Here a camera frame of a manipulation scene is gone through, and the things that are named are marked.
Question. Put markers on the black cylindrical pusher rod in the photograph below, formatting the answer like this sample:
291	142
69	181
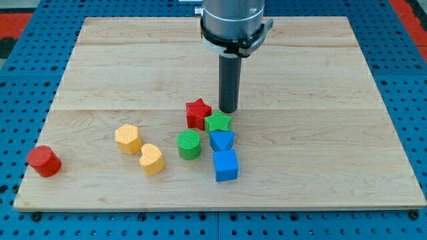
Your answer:
229	83

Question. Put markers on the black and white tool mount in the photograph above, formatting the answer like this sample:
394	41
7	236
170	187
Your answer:
234	48

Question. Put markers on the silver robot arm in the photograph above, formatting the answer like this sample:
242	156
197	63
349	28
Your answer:
233	29

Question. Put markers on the yellow hexagon block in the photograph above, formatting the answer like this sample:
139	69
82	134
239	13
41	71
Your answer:
128	139

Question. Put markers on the red star block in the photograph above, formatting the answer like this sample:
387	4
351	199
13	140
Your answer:
196	112

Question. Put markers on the green star block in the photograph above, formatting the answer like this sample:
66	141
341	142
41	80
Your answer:
217	122

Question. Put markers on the blue triangle block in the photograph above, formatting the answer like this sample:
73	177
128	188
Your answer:
221	140

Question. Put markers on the green cylinder block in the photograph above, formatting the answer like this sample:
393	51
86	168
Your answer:
189	144

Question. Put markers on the blue cube block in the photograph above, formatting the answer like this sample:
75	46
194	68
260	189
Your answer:
226	165

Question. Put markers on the wooden board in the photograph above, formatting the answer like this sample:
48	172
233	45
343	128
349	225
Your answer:
136	125

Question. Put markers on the yellow heart block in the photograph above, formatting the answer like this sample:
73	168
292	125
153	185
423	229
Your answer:
151	159

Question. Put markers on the red cylinder block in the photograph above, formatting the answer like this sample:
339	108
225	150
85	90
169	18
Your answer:
44	161

